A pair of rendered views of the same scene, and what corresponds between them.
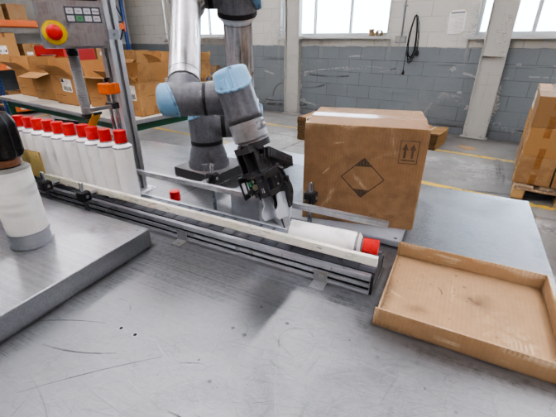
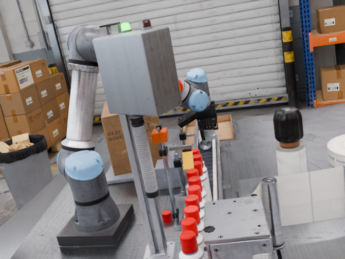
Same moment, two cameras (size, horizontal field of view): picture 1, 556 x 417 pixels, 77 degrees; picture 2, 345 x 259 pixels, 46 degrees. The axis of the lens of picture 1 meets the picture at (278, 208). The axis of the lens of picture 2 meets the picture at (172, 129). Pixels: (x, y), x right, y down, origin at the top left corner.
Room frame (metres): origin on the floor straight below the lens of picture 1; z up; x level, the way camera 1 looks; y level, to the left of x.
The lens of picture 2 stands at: (1.38, 1.53, 1.53)
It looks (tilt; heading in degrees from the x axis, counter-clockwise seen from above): 17 degrees down; 251
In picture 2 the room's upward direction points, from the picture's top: 11 degrees counter-clockwise
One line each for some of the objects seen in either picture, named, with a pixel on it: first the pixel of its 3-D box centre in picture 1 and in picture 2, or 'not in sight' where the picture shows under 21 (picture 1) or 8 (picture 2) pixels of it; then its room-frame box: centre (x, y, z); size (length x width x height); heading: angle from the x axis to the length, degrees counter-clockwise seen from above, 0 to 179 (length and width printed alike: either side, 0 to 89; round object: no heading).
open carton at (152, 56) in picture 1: (160, 64); not in sight; (5.71, 1.78, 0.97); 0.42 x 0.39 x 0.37; 143
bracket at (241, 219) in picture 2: not in sight; (234, 217); (1.09, 0.94, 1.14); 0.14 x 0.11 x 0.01; 63
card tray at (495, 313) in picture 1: (465, 298); (208, 129); (0.54, -0.37, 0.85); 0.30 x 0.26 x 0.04; 63
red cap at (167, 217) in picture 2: (174, 194); (167, 216); (1.05, 0.34, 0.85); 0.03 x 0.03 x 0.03
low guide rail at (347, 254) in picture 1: (172, 208); (214, 174); (0.83, 0.28, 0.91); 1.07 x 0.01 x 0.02; 63
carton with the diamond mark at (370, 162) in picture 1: (362, 163); (134, 132); (0.96, -0.25, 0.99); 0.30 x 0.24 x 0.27; 74
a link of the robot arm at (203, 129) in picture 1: (206, 120); (85, 174); (1.27, 0.26, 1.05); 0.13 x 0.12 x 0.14; 95
